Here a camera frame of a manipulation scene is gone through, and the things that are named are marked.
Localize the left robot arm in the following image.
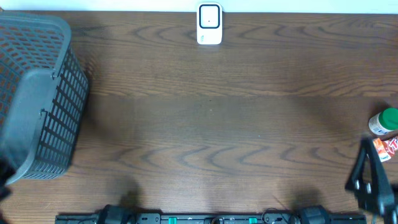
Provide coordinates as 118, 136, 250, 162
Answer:
1, 159, 15, 202

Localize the orange white tissue packet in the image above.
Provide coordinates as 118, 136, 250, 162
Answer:
373, 138, 391, 162

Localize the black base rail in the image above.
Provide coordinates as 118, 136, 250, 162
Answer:
55, 205, 367, 224

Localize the white barcode scanner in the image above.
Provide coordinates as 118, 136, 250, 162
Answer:
197, 2, 223, 45

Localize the red snack packet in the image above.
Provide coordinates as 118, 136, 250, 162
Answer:
382, 136, 398, 157

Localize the green lid jar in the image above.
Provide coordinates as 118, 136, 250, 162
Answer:
368, 108, 397, 136

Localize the grey plastic mesh basket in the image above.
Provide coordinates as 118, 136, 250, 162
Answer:
1, 12, 89, 184

